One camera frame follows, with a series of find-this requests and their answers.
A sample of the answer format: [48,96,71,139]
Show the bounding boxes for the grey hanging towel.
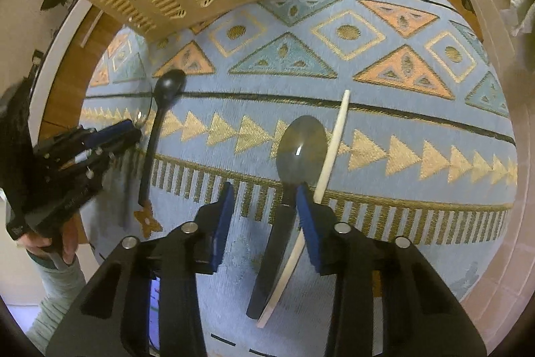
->
[501,0,535,73]

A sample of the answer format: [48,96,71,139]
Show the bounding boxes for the grey sleeve left forearm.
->
[26,252,86,354]

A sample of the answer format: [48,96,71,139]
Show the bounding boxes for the cream chopstick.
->
[256,90,350,329]

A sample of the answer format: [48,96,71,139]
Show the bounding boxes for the blue patterned round mat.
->
[81,0,518,356]

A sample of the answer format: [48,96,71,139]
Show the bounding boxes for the wooden base cabinets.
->
[39,6,121,140]

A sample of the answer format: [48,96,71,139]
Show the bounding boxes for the black round ladle spoon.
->
[138,70,186,207]

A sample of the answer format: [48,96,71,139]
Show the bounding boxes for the left hand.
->
[16,215,80,272]

